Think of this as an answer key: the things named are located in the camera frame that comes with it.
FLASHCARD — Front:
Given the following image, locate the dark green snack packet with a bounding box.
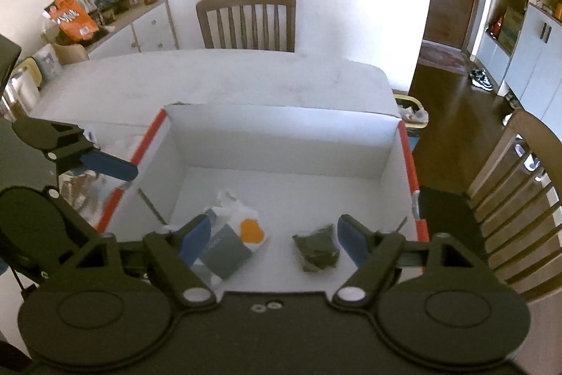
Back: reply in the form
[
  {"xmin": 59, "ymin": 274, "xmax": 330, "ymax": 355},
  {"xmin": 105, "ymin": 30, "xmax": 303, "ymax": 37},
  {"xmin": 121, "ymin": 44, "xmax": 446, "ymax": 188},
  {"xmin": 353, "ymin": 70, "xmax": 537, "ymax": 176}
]
[{"xmin": 292, "ymin": 223, "xmax": 342, "ymax": 274}]

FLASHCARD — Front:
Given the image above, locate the clear plastic packet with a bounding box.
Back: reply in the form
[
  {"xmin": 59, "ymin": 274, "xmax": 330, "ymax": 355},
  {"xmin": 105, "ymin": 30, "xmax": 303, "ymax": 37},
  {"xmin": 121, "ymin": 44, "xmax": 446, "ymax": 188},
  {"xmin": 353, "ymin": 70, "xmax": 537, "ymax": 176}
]
[{"xmin": 58, "ymin": 170, "xmax": 118, "ymax": 226}]

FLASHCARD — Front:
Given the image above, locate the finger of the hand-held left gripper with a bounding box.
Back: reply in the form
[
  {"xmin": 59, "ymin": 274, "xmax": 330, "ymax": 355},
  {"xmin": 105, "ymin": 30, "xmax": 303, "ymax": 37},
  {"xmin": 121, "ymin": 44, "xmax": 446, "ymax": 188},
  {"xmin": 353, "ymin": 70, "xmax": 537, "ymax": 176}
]
[
  {"xmin": 46, "ymin": 187, "xmax": 105, "ymax": 243},
  {"xmin": 12, "ymin": 118, "xmax": 139, "ymax": 182}
]

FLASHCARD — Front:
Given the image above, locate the grey snack packet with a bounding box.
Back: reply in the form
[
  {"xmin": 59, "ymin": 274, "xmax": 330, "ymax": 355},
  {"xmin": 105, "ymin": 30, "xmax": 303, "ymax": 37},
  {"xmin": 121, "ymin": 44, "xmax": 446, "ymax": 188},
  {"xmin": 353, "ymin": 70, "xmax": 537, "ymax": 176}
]
[{"xmin": 193, "ymin": 210, "xmax": 254, "ymax": 282}]

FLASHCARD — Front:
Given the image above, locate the white storage cabinet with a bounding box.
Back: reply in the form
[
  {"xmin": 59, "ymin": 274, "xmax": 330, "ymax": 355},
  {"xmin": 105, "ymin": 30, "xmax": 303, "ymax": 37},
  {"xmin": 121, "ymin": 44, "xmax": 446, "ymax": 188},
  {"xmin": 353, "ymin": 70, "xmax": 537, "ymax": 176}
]
[{"xmin": 476, "ymin": 0, "xmax": 562, "ymax": 116}]

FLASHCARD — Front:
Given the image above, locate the small plywood chair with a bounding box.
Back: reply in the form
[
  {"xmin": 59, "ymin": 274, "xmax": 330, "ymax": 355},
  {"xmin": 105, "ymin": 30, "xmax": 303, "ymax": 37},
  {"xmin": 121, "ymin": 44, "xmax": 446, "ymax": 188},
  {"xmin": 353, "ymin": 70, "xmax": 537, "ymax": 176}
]
[{"xmin": 53, "ymin": 42, "xmax": 91, "ymax": 66}]

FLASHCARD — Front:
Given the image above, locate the black seat cushion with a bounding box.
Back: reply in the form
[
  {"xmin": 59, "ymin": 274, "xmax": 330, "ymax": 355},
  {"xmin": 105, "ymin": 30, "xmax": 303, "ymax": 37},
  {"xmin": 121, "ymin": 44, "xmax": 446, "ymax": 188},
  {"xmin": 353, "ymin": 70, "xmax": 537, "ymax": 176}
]
[{"xmin": 417, "ymin": 186, "xmax": 497, "ymax": 271}]

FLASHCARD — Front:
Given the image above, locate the patterned floor rug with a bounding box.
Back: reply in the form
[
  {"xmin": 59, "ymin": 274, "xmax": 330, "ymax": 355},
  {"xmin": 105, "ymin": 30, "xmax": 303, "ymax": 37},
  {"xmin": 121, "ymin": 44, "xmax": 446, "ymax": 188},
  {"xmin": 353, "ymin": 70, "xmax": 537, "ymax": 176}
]
[{"xmin": 417, "ymin": 41, "xmax": 470, "ymax": 76}]

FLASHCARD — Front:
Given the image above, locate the white wooden sideboard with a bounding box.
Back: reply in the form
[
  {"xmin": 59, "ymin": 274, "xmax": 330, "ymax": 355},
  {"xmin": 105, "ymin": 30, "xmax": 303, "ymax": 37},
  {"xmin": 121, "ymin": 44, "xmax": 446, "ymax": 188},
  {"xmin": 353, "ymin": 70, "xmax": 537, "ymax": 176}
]
[{"xmin": 85, "ymin": 0, "xmax": 180, "ymax": 60}]

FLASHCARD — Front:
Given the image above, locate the white orange cardboard box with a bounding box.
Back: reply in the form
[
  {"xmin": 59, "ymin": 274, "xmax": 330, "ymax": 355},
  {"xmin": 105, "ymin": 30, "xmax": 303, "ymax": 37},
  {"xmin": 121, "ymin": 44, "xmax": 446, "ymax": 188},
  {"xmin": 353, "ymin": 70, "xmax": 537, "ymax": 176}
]
[{"xmin": 94, "ymin": 103, "xmax": 430, "ymax": 297}]

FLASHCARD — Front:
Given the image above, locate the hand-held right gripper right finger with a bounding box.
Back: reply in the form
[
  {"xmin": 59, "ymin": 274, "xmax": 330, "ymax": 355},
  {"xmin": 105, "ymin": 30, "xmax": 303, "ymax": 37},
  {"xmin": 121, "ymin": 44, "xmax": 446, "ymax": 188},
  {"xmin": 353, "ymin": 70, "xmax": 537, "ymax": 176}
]
[{"xmin": 333, "ymin": 215, "xmax": 480, "ymax": 308}]

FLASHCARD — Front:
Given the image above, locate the cardboard carton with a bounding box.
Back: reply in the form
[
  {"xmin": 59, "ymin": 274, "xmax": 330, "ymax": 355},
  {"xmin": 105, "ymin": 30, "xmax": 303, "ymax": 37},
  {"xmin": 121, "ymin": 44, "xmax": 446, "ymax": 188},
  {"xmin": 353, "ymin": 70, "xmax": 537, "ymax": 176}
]
[{"xmin": 498, "ymin": 6, "xmax": 525, "ymax": 53}]

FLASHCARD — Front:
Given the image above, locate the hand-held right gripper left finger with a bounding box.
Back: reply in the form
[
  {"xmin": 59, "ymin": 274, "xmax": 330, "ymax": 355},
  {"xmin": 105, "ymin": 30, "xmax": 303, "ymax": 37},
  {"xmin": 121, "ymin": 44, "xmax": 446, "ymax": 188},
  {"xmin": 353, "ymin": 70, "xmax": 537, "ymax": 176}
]
[{"xmin": 72, "ymin": 214, "xmax": 219, "ymax": 308}]

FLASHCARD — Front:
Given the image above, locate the white packet with orange spot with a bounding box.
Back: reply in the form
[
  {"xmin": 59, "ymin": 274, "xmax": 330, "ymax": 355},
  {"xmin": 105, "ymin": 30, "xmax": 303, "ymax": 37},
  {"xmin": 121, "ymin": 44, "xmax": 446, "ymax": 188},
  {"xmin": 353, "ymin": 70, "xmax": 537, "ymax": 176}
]
[{"xmin": 206, "ymin": 190, "xmax": 270, "ymax": 256}]

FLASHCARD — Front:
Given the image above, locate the pair of sneakers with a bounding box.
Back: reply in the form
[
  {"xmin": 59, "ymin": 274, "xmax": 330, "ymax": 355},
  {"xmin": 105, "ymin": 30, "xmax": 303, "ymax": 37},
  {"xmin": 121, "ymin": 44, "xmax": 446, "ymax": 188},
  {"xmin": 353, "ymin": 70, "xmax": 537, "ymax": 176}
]
[{"xmin": 471, "ymin": 68, "xmax": 493, "ymax": 92}]

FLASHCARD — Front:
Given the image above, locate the orange snack bag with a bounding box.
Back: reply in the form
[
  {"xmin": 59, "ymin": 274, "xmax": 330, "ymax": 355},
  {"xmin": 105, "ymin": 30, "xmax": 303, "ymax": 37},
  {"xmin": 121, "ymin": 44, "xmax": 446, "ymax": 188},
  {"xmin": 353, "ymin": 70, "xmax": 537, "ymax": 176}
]
[{"xmin": 43, "ymin": 0, "xmax": 98, "ymax": 44}]

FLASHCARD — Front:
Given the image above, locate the white marble desktop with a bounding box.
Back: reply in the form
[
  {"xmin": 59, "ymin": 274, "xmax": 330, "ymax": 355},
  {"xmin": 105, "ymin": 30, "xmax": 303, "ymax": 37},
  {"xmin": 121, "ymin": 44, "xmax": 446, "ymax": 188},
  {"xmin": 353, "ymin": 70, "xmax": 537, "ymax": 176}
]
[{"xmin": 26, "ymin": 49, "xmax": 396, "ymax": 235}]

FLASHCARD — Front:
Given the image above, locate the wicker basket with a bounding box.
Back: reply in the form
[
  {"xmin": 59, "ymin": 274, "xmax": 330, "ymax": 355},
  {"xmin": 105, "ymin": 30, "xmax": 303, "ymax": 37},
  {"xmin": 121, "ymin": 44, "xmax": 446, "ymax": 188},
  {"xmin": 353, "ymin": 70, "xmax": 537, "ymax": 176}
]
[{"xmin": 393, "ymin": 94, "xmax": 430, "ymax": 130}]

